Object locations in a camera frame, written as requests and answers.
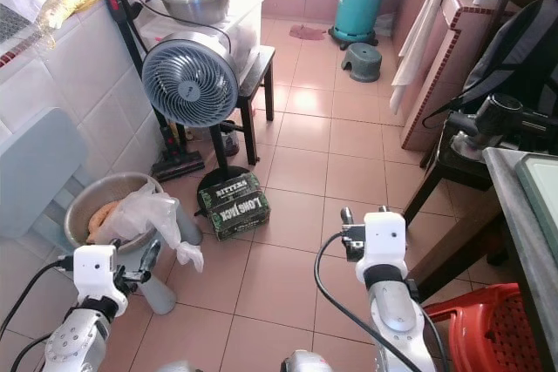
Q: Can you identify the clear plastic bag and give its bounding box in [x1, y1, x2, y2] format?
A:
[94, 182, 205, 273]

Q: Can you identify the orange food piece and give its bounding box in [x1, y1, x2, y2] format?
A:
[85, 200, 121, 242]

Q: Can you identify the black chair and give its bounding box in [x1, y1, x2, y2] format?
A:
[405, 132, 502, 225]

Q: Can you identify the steel basin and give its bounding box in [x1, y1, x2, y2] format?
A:
[64, 172, 162, 255]

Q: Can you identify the dark wooden table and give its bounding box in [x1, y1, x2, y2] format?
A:
[410, 147, 558, 303]

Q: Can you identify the black red stick vacuum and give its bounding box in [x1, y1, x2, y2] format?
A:
[98, 0, 206, 183]

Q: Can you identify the green black printed carton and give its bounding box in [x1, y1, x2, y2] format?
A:
[197, 172, 271, 241]

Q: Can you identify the silver right robot leg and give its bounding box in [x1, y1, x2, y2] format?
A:
[281, 349, 334, 372]

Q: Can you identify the grey plastic chair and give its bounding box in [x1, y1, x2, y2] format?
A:
[0, 108, 203, 316]

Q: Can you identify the black handheld vacuum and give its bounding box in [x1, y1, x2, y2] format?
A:
[445, 91, 558, 151]

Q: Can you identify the small grey plastic stool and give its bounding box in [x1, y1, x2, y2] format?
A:
[341, 42, 384, 84]

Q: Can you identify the red plastic basket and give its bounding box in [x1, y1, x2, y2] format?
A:
[423, 283, 558, 372]

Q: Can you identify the grey round standing fan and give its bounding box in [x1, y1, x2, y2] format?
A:
[141, 32, 258, 207]

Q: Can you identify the black stool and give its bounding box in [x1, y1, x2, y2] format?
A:
[214, 44, 276, 166]

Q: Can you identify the white plank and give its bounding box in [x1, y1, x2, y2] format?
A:
[390, 0, 459, 114]

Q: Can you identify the red floor rag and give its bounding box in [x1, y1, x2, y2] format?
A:
[289, 24, 328, 42]

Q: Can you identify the teal gas cylinder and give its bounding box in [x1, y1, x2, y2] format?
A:
[329, 0, 387, 49]

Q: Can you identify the black backpack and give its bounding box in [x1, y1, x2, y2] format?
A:
[423, 0, 558, 120]

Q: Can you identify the white box appliance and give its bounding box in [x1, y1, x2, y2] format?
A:
[139, 0, 265, 68]

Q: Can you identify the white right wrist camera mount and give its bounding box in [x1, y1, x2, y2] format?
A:
[354, 211, 407, 286]

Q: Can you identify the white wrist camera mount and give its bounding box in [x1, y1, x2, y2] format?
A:
[71, 244, 128, 303]
[354, 211, 407, 286]

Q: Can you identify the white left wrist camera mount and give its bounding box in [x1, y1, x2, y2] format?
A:
[71, 244, 128, 303]

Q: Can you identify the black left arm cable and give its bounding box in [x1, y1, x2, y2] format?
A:
[0, 254, 72, 364]

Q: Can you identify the green tray with handle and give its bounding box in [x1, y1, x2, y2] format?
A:
[514, 154, 558, 273]

